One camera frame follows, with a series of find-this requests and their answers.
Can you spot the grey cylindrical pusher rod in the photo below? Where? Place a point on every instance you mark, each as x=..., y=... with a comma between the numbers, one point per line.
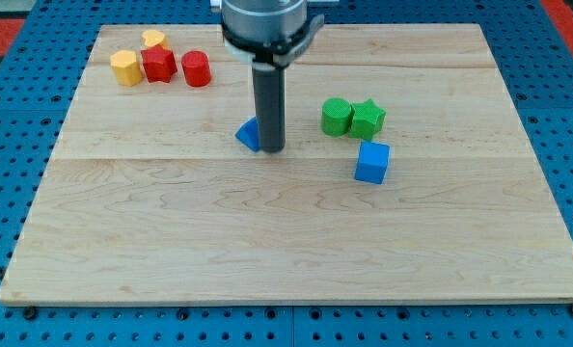
x=269, y=95

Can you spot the blue triangle block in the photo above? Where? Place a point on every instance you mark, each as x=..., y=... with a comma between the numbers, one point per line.
x=248, y=135

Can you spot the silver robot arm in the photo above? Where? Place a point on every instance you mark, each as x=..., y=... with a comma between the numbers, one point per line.
x=268, y=35

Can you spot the green circle block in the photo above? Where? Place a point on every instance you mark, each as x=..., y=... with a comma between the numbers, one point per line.
x=336, y=116

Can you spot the red cylinder block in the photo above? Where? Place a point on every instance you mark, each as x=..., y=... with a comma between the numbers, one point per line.
x=196, y=68

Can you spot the green star block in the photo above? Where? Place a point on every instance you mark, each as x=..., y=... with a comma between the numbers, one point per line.
x=367, y=120

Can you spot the red star block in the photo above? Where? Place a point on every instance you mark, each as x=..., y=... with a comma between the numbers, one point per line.
x=159, y=64

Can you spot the yellow heart block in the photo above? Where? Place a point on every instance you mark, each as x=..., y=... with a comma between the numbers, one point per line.
x=152, y=38

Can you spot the blue cube block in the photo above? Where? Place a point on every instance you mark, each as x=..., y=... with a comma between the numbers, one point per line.
x=372, y=163

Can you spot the yellow hexagon block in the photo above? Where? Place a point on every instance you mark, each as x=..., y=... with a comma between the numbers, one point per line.
x=126, y=68

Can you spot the wooden board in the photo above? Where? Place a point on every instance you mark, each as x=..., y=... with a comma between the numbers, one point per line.
x=148, y=200

